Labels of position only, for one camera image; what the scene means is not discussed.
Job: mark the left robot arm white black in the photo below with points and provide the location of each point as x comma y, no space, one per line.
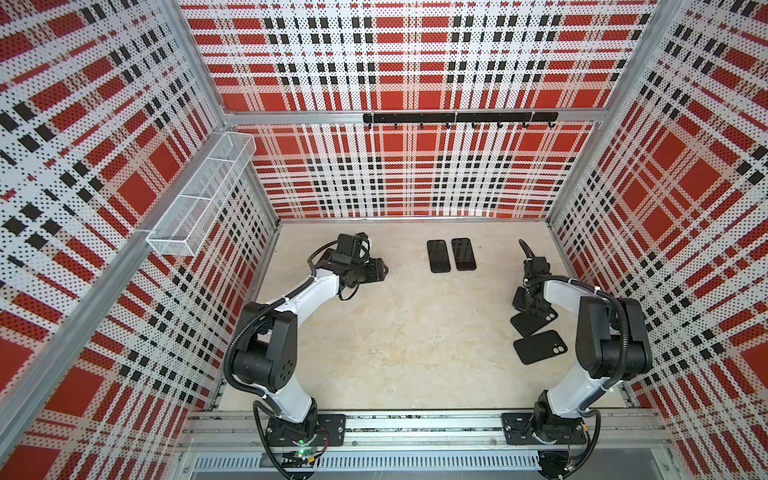
262,356

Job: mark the black smartphone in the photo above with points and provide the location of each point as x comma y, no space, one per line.
438,255
463,252

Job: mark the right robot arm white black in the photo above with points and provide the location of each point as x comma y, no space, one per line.
611,345

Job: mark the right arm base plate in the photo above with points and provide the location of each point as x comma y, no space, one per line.
535,429

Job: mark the black hook rail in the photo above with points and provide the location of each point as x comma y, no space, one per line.
525,117

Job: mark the white wire mesh shelf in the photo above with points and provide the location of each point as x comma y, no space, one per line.
215,172

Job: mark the aluminium front rail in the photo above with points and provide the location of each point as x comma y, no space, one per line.
440,444

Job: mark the black phone case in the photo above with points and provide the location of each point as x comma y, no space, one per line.
539,347
528,323

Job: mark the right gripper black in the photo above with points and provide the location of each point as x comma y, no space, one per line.
517,301

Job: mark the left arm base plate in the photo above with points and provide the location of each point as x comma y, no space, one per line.
317,430

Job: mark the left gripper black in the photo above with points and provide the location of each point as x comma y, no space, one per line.
376,271

